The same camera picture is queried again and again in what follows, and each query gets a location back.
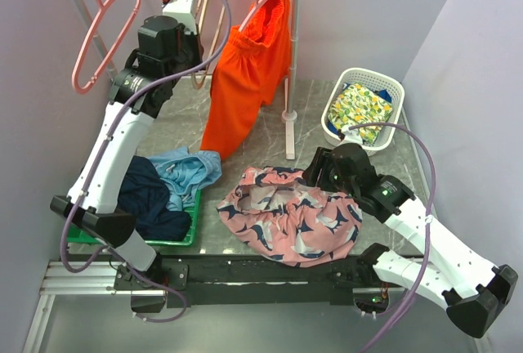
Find pink hanger far left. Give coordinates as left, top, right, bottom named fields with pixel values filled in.
left=71, top=0, right=141, bottom=96

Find blue cloth in basket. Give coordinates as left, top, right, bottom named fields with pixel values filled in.
left=342, top=83, right=392, bottom=103

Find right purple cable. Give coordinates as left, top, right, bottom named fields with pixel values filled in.
left=345, top=122, right=435, bottom=353

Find navy blue garment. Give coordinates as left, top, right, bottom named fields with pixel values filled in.
left=118, top=156, right=191, bottom=241

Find lemon print cloth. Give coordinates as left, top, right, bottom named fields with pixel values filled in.
left=327, top=83, right=394, bottom=136

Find pink patterned shorts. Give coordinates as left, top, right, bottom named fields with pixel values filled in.
left=217, top=167, right=363, bottom=268

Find light blue shorts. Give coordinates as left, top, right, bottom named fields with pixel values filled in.
left=148, top=146, right=222, bottom=211

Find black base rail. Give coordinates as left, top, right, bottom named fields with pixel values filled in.
left=114, top=255, right=400, bottom=313

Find green plastic tray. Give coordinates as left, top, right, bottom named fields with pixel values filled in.
left=67, top=190, right=202, bottom=247

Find orange shorts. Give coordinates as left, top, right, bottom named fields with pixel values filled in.
left=200, top=0, right=291, bottom=160

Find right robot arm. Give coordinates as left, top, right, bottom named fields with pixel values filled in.
left=303, top=144, right=518, bottom=338

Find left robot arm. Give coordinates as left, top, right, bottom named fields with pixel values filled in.
left=50, top=16, right=202, bottom=289

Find white plastic basket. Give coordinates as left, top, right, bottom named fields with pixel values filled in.
left=321, top=68, right=405, bottom=155

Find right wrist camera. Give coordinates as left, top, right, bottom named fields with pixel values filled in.
left=338, top=125, right=363, bottom=145

